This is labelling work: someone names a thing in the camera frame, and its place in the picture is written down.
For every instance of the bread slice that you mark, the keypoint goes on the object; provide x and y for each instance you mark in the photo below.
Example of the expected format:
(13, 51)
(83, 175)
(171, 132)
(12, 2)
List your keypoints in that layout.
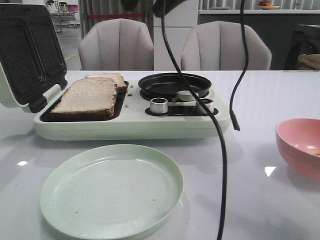
(87, 99)
(117, 77)

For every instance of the pink plastic bowl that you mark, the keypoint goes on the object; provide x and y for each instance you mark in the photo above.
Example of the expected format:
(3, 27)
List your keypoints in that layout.
(298, 142)

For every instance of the light green sandwich maker lid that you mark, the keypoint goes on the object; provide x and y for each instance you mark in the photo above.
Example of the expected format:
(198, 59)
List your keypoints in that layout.
(32, 65)

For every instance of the light green breakfast maker base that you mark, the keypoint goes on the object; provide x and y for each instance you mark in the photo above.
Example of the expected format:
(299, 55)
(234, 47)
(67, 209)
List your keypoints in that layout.
(131, 123)

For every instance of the left silver control knob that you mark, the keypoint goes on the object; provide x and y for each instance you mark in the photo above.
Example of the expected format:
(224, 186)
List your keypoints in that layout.
(158, 105)

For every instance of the silver control knob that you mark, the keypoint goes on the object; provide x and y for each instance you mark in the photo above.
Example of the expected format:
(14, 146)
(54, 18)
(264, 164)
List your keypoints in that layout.
(158, 105)
(204, 106)

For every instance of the round black frying pan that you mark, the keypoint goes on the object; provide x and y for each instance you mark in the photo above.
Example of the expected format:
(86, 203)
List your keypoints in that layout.
(168, 84)

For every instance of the right silver control knob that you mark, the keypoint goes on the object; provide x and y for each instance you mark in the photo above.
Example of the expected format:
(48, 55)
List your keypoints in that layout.
(204, 106)

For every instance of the light green round plate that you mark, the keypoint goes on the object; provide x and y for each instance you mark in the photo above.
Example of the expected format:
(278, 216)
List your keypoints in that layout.
(118, 191)

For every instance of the left beige upholstered chair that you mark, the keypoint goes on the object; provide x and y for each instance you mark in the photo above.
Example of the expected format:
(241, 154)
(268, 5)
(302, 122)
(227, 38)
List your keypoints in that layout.
(117, 45)

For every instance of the beige upholstered chair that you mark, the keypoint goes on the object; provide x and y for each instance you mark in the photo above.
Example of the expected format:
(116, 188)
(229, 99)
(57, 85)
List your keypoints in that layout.
(218, 45)
(117, 45)

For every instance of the right beige upholstered chair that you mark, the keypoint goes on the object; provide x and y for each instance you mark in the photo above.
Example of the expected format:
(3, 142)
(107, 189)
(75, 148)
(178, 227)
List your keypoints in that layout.
(218, 45)

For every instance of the white cabinet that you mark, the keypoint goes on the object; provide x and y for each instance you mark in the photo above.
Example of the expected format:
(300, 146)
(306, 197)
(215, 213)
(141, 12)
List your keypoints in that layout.
(178, 23)

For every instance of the dark grey counter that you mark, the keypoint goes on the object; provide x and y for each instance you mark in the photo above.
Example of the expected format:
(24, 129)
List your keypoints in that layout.
(287, 33)

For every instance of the fruit plate on counter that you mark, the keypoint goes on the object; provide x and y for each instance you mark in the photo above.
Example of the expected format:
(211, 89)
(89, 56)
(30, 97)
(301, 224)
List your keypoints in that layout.
(267, 5)

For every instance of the beige cushion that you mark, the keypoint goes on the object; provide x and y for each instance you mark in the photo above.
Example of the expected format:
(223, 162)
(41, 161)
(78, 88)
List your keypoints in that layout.
(310, 60)

